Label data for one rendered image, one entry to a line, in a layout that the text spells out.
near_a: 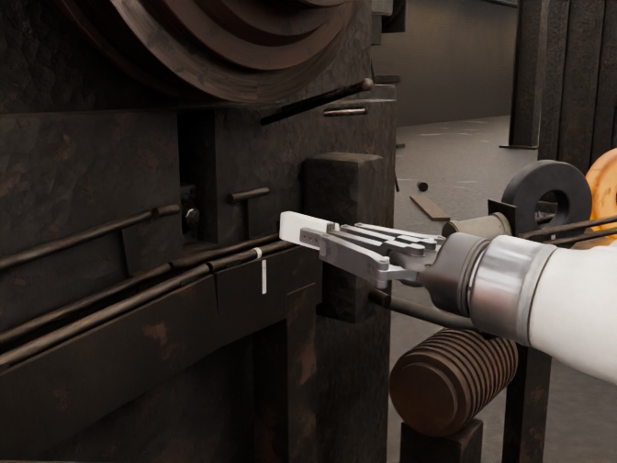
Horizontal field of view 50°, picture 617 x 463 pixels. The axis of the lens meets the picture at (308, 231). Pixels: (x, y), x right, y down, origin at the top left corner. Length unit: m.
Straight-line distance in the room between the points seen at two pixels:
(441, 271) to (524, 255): 0.07
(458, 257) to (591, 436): 1.38
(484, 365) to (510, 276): 0.45
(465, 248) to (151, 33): 0.34
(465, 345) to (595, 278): 0.47
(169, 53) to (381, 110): 0.56
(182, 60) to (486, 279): 0.35
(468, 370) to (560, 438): 0.96
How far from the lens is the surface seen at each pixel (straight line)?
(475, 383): 0.97
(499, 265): 0.58
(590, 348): 0.56
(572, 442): 1.90
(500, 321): 0.58
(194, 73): 0.67
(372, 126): 1.12
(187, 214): 0.83
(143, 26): 0.64
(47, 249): 0.69
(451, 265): 0.60
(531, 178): 1.07
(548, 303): 0.56
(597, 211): 1.16
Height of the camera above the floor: 0.90
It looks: 13 degrees down
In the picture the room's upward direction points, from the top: straight up
